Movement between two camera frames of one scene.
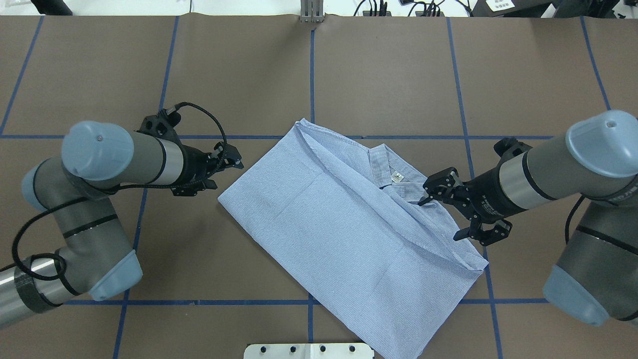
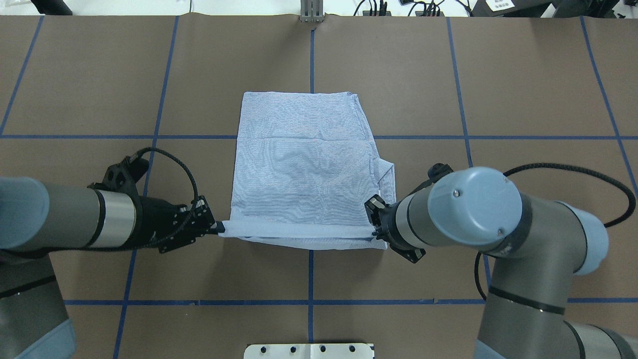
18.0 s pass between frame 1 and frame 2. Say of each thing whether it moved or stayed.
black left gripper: moved
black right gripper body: moved
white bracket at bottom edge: stayed
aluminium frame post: stayed
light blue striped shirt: moved
